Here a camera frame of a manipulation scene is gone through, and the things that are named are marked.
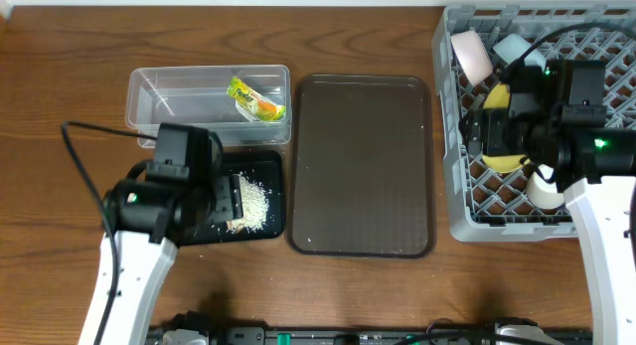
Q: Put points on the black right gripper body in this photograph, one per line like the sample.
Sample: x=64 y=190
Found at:
x=508 y=136

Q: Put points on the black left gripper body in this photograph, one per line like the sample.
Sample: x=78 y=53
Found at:
x=234 y=197

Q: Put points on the rice food waste pile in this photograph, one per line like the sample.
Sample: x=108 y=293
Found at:
x=255 y=207

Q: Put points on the yellow plate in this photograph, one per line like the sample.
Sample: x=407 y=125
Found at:
x=499 y=97

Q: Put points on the white cup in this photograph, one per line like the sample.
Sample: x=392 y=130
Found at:
x=513 y=46

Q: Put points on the pink bowl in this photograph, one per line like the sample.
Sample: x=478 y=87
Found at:
x=472 y=56

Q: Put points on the green yellow snack wrapper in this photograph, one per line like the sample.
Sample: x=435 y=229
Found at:
x=253 y=103

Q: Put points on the light blue bowl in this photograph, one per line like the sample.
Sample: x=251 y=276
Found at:
x=542 y=194

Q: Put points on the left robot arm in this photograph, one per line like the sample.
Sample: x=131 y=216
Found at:
x=139 y=247

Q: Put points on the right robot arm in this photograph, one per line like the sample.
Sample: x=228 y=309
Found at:
x=594 y=168

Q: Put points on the black waste tray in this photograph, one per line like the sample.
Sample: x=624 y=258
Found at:
x=262 y=166

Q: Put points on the grey dishwasher rack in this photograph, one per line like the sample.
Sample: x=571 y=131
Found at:
x=485 y=206

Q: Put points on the clear plastic bin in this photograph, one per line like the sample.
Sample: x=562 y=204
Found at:
x=197 y=95

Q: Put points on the dark brown serving tray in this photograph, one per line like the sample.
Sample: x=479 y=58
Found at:
x=363 y=178

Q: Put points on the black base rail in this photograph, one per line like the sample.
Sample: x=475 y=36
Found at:
x=197 y=328

